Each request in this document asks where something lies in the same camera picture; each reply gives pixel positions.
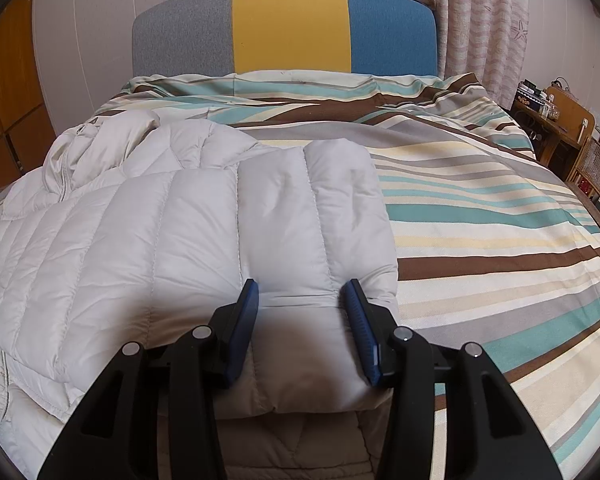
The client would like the pink patterned hanging curtain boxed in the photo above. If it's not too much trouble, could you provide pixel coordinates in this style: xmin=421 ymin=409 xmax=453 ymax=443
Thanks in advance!
xmin=427 ymin=0 xmax=532 ymax=110

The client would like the orange wooden wardrobe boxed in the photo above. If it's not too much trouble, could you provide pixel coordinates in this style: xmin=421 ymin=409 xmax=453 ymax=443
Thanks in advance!
xmin=0 ymin=0 xmax=57 ymax=196

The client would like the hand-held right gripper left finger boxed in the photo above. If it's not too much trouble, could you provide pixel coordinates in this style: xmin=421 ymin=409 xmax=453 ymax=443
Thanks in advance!
xmin=37 ymin=279 xmax=260 ymax=480

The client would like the striped bed cover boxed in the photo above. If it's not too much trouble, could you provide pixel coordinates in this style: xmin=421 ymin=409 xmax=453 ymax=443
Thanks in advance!
xmin=0 ymin=72 xmax=600 ymax=480

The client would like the grey yellow blue headboard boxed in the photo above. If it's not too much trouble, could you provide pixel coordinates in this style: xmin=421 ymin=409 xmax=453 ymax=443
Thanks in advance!
xmin=131 ymin=0 xmax=440 ymax=78

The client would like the wooden desk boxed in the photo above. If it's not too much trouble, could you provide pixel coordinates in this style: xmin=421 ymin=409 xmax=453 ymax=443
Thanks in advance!
xmin=510 ymin=94 xmax=583 ymax=167

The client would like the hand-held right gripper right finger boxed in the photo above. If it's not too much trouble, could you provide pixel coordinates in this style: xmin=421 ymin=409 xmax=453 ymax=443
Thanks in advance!
xmin=341 ymin=279 xmax=563 ymax=480

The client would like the wooden chair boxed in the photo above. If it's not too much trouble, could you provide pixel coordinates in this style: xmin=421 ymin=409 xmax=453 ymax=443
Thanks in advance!
xmin=545 ymin=86 xmax=597 ymax=147

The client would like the white quilted duvet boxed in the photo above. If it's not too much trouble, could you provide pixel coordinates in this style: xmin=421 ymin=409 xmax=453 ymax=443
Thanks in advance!
xmin=0 ymin=110 xmax=401 ymax=480

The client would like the rattan shelf rack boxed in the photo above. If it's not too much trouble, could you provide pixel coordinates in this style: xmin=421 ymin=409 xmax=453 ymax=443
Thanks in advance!
xmin=566 ymin=135 xmax=600 ymax=213

